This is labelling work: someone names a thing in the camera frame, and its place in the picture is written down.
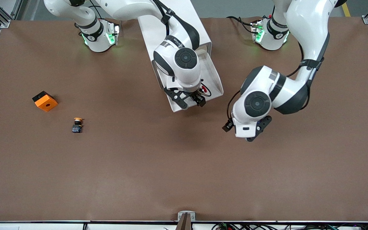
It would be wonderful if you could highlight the white plastic drawer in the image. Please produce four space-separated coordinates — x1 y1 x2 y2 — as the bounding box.
152 51 224 112

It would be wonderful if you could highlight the white drawer cabinet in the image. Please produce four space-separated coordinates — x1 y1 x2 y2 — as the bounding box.
138 0 212 90

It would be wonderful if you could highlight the yellow-capped push button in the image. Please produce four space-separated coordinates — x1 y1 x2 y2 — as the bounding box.
72 118 83 134

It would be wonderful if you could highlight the black base cable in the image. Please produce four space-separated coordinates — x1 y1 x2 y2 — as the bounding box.
226 15 255 33

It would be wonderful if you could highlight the metal table edge bracket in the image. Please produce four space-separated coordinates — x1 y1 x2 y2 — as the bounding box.
177 211 196 230

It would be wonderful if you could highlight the orange and black switch box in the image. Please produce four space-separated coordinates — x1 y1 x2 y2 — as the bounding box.
32 91 58 112

